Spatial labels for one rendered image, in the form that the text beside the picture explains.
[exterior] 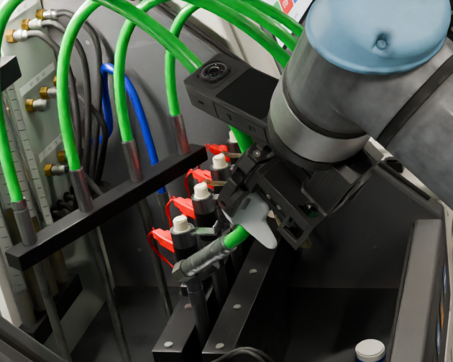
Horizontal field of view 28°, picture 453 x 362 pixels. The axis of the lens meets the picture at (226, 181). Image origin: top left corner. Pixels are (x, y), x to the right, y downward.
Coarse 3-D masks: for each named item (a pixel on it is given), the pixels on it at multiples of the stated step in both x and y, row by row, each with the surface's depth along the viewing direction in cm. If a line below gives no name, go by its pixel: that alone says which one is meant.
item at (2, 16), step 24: (96, 0) 82; (120, 0) 80; (0, 24) 93; (144, 24) 79; (0, 48) 96; (168, 48) 79; (192, 72) 78; (0, 96) 100; (0, 120) 101; (0, 144) 103; (240, 144) 78; (240, 240) 84
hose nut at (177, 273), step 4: (180, 260) 92; (176, 264) 93; (180, 264) 92; (176, 268) 92; (180, 268) 92; (172, 272) 93; (176, 272) 92; (180, 272) 92; (176, 276) 92; (180, 276) 92; (184, 276) 91; (188, 276) 92; (192, 276) 92; (180, 280) 92; (184, 280) 93
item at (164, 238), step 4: (152, 232) 108; (156, 232) 108; (160, 232) 108; (164, 232) 107; (168, 232) 107; (156, 236) 108; (160, 236) 106; (164, 236) 106; (168, 236) 106; (160, 240) 107; (164, 240) 106; (168, 240) 105; (160, 244) 107; (164, 244) 106; (168, 244) 105; (172, 244) 104; (168, 248) 106; (172, 248) 105
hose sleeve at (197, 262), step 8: (216, 240) 87; (208, 248) 88; (216, 248) 86; (224, 248) 86; (192, 256) 90; (200, 256) 89; (208, 256) 88; (216, 256) 87; (224, 256) 88; (184, 264) 91; (192, 264) 90; (200, 264) 89; (208, 264) 89; (184, 272) 91; (192, 272) 91
